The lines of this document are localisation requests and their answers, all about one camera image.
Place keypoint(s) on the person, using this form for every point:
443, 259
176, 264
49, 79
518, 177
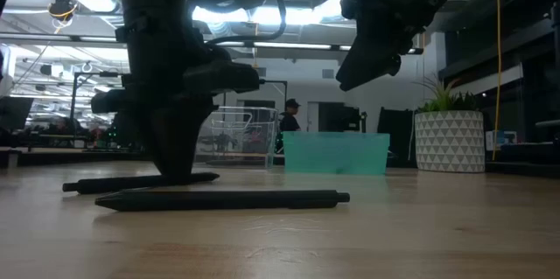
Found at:
289, 121

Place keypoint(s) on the black background panel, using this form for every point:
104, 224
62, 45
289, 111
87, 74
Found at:
396, 137

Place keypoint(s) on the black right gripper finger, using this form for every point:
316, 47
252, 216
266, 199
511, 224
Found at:
367, 64

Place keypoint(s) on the black monitor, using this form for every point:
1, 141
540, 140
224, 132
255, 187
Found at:
15, 115

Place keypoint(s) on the teal plastic bin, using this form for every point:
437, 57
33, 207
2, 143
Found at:
337, 152

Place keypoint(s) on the black pen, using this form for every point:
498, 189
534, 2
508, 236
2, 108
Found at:
219, 200
109, 183

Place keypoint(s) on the green plant in white pot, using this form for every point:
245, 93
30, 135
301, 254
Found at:
450, 143

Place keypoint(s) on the black background screen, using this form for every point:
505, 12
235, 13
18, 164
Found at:
339, 118

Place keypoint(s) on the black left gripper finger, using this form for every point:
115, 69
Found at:
177, 143

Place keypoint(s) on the clear plastic bin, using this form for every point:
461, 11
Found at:
236, 139

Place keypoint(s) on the ceiling light panel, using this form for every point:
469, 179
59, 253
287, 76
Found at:
284, 16

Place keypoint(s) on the ceiling strip light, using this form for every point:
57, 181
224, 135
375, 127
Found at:
293, 46

